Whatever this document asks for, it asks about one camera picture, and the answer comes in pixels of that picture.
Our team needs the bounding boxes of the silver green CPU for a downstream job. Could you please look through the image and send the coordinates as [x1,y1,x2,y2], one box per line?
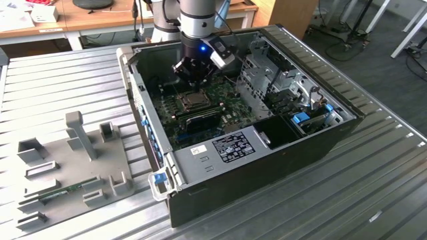
[185,93,208,105]

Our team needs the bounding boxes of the silver socket cover frame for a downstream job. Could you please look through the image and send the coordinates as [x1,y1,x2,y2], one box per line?
[179,89,215,111]

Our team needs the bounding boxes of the RAM slot white latches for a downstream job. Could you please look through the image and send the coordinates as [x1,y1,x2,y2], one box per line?
[172,104,224,117]
[173,108,225,121]

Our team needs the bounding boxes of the CPU socket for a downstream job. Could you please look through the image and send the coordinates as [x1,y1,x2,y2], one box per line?
[177,87,217,113]

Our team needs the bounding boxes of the RAM slot black latches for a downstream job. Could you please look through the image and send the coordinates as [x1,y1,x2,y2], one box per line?
[175,109,225,122]
[173,106,224,119]

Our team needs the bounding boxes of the silver perforated drive cage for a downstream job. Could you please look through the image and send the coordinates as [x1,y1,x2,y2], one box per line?
[235,33,323,118]

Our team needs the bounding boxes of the green motherboard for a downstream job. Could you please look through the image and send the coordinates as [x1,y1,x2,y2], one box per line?
[148,74,268,151]

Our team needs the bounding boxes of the black graphics card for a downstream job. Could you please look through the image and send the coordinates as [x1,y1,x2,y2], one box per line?
[179,111,224,135]

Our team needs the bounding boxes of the wooden top desk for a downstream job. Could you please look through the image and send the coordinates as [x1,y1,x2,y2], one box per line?
[0,0,82,52]
[61,0,260,38]

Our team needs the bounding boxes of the wooden cabinet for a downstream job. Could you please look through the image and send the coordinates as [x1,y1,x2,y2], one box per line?
[252,0,320,41]

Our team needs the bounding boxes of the hard disk in blue carrier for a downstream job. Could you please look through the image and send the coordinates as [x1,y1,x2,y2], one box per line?
[289,112,335,137]

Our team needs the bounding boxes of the grey power supply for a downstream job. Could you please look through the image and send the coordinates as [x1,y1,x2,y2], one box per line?
[169,125,272,185]

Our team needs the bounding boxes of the round black pad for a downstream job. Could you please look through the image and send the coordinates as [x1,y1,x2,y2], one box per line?
[72,0,116,10]

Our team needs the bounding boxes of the blue case release latch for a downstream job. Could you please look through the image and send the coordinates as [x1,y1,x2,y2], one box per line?
[151,172,167,186]

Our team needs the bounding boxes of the white cardboard box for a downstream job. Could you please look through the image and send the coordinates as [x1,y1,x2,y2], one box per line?
[29,4,60,24]

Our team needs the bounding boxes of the white table leg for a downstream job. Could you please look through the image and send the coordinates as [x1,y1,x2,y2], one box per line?
[401,0,423,33]
[364,0,392,35]
[339,0,355,25]
[389,13,427,60]

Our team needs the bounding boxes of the black wheeled stand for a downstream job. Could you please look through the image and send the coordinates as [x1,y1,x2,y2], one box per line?
[305,0,373,53]

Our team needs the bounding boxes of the black grey PC case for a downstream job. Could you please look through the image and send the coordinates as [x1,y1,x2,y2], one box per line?
[115,24,384,228]

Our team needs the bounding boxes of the grey parts rack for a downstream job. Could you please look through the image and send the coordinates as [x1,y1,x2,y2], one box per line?
[14,110,137,232]

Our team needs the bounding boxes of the white paper sheets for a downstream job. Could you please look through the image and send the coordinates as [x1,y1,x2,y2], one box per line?
[0,0,37,33]

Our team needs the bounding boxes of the green RAM stick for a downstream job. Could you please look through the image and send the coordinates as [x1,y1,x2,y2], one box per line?
[37,177,100,201]

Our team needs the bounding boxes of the white tape strip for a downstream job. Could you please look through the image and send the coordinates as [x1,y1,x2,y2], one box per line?
[367,209,384,224]

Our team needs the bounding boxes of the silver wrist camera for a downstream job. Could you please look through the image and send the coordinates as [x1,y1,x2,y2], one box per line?
[208,35,237,70]

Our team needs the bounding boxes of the black camera cable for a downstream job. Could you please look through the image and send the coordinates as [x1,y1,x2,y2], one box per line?
[212,9,241,51]

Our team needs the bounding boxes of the hanging cable white plug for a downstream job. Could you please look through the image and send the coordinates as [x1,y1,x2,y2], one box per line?
[139,0,152,43]

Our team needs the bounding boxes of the black hanging cable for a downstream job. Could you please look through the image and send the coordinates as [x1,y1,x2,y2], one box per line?
[132,0,141,42]

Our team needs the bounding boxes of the multicolour wire bundle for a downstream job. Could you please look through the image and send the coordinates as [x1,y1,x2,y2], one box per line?
[308,86,331,111]

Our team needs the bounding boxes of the black floor cable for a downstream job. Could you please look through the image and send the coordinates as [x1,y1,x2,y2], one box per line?
[324,37,365,63]
[403,48,427,83]

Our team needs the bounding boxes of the blue disk bay rail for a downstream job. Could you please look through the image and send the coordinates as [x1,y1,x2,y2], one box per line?
[323,104,344,125]

